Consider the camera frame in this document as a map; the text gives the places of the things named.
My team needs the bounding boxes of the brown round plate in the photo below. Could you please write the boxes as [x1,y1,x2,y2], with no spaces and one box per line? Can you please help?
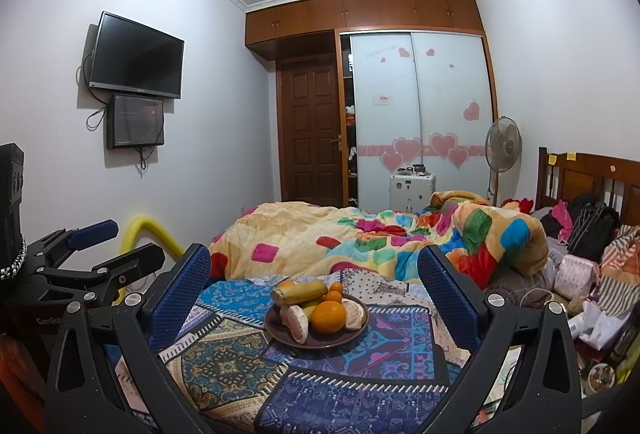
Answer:
[264,294,370,349]

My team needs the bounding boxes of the pink clothing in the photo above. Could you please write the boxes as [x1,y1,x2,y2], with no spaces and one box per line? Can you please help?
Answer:
[537,200,573,245]

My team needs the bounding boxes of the small wall monitor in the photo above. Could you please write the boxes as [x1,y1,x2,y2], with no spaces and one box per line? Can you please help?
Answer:
[106,94,166,149]

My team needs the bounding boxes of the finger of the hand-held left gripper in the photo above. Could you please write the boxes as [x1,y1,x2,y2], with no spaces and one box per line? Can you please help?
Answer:
[25,220,120,265]
[32,243,166,309]

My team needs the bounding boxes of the grey printed pillow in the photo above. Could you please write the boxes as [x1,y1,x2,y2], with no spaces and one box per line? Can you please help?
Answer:
[487,246,558,309]

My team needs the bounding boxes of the large orange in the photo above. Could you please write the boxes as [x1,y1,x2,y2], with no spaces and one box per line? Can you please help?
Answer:
[310,300,347,335]

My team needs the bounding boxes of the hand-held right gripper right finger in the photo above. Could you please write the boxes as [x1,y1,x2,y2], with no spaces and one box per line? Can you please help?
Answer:
[417,244,583,434]

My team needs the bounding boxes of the brown wooden door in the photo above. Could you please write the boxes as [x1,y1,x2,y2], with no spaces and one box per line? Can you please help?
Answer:
[277,64,343,207]

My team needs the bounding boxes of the colourful patch blanket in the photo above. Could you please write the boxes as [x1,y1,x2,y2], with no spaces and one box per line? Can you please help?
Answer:
[207,190,548,289]

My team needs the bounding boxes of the white plastic bag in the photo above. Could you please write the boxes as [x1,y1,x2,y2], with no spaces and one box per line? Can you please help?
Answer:
[577,299,626,350]

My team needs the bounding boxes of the white sliding-door wardrobe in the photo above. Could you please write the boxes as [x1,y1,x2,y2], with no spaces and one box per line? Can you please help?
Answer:
[339,30,498,212]

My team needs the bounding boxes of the striped cloth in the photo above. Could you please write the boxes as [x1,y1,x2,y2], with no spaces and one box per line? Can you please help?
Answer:
[590,224,640,309]

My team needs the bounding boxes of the yellow foam tube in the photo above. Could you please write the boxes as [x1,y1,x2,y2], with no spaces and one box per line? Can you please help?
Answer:
[112,213,183,305]

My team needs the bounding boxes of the pink bag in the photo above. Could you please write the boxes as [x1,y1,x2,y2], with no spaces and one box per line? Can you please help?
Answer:
[556,254,601,299]

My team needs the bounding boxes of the black monitor cable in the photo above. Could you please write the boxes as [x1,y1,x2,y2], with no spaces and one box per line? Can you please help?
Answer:
[86,106,108,132]

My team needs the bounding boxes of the wooden overhead cabinets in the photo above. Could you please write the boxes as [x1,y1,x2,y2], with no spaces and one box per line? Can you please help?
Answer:
[245,0,485,60]

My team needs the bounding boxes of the standing fan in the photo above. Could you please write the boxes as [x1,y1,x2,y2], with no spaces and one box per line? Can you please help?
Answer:
[485,116,523,205]

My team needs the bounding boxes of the long yellow-green banana piece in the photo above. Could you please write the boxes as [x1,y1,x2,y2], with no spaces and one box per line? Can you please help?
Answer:
[270,280,328,305]

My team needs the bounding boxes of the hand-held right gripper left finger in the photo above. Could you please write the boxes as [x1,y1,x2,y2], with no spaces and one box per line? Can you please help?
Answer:
[45,243,221,434]

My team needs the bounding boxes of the white suitcase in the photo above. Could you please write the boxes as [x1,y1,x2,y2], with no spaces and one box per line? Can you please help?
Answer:
[389,173,437,213]

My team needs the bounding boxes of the peeled pomelo segment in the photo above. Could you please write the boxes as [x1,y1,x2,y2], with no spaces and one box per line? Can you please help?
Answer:
[279,305,310,345]
[345,296,367,331]

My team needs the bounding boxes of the patterned patchwork bedsheet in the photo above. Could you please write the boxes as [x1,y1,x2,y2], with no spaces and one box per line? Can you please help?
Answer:
[115,269,481,434]

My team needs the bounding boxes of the wooden headboard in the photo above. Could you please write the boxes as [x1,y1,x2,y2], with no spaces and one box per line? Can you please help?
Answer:
[536,146,640,227]

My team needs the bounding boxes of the black bag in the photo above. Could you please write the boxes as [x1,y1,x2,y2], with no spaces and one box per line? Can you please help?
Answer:
[567,194,621,262]

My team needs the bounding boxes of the black wall television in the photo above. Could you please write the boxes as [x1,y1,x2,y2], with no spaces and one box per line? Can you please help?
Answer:
[89,12,185,100]

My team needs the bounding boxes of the orange cloth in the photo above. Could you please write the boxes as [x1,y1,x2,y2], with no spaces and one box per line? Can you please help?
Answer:
[0,339,48,420]

